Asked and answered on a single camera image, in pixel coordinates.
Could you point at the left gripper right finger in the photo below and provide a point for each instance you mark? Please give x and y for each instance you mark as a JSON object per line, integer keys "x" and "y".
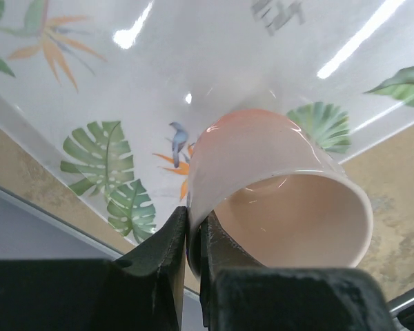
{"x": 239, "y": 293}

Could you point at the pink mug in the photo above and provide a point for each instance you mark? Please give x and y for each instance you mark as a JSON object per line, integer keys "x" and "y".
{"x": 278, "y": 195}

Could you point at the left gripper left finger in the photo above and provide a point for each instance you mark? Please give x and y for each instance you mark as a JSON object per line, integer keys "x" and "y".
{"x": 141, "y": 290}

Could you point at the aluminium rail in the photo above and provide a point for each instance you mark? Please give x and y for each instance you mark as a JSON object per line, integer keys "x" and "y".
{"x": 28, "y": 232}

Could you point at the floral serving tray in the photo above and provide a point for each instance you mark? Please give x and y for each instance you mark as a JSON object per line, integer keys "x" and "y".
{"x": 111, "y": 96}

